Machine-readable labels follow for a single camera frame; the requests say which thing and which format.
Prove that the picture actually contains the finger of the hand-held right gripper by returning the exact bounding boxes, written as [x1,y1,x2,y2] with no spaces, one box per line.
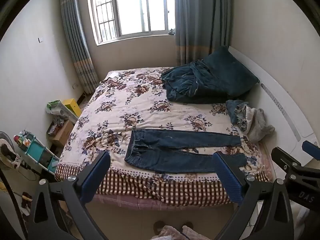
[302,141,320,160]
[271,147,312,178]

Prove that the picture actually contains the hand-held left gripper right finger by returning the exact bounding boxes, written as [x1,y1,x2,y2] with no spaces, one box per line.
[211,151,294,240]

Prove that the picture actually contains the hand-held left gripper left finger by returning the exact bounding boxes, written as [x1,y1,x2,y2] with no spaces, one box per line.
[29,151,112,240]

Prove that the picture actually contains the blue denim pants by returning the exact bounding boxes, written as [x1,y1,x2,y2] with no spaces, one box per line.
[124,129,247,174]

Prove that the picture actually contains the cardboard box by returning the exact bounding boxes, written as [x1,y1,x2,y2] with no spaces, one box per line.
[47,119,75,148]

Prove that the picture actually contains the pink plaid bed sheet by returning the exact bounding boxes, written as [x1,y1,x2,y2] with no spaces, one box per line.
[94,192,237,212]

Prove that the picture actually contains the teal storage cart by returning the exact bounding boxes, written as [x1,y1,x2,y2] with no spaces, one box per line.
[14,129,60,175]

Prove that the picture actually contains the floral bed blanket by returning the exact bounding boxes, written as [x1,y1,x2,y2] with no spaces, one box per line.
[55,67,273,207]

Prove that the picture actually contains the white bed headboard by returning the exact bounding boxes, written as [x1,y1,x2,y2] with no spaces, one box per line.
[229,45,320,167]

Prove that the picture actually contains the yellow box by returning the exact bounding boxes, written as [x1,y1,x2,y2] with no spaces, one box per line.
[62,98,82,118]

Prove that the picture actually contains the person's pink fuzzy legs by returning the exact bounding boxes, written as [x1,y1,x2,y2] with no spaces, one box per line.
[152,225,213,240]

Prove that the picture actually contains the green and white plastic bag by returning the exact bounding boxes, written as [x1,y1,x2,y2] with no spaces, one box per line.
[45,100,78,123]

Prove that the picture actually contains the narrow blue grey curtain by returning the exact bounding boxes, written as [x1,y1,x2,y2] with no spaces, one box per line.
[59,0,100,94]

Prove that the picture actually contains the wide blue grey curtain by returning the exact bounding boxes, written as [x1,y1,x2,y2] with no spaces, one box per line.
[174,0,232,67]

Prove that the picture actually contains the window with white frame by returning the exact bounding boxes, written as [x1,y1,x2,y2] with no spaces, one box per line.
[86,0,177,46]

